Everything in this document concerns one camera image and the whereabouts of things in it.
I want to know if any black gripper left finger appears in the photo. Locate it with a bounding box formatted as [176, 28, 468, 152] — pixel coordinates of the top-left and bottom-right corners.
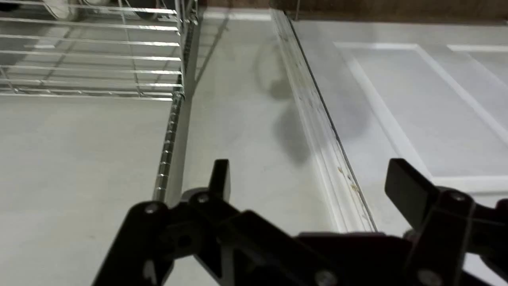
[91, 157, 339, 286]

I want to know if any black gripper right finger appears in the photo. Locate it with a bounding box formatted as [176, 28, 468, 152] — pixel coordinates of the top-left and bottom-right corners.
[384, 157, 508, 286]

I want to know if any white panelled door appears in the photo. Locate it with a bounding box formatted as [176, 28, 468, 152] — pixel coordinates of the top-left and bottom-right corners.
[290, 18, 508, 286]

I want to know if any perforated metal rack post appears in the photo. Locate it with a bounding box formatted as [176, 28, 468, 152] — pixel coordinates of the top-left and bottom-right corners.
[150, 0, 203, 204]

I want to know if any chrome wire shelf rack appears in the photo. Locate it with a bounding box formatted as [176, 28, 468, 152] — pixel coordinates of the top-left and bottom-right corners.
[0, 0, 187, 101]

